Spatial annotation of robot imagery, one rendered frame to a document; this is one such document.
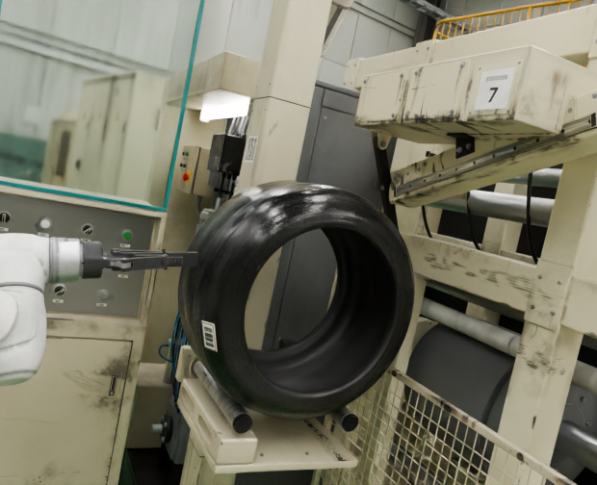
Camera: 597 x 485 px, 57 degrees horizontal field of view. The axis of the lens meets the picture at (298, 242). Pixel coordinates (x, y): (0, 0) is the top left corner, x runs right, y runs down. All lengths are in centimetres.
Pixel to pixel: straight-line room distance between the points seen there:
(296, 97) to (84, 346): 100
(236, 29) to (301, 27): 986
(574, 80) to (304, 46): 70
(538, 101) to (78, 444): 164
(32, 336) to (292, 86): 93
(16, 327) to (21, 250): 17
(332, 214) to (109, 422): 111
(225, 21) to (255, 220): 1028
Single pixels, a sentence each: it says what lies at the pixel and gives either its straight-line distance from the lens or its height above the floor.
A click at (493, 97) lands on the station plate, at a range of 122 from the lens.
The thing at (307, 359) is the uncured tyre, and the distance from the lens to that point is 158.
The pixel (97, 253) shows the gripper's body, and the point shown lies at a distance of 116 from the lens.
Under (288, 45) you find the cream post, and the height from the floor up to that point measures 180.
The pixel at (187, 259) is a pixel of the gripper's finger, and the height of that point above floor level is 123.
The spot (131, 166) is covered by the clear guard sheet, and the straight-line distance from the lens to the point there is 181.
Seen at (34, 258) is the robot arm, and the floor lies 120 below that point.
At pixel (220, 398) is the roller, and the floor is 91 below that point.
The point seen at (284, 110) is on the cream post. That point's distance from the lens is 156.
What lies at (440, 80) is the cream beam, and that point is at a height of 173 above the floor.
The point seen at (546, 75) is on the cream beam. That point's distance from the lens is 123.
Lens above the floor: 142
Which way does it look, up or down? 5 degrees down
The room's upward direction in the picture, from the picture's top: 12 degrees clockwise
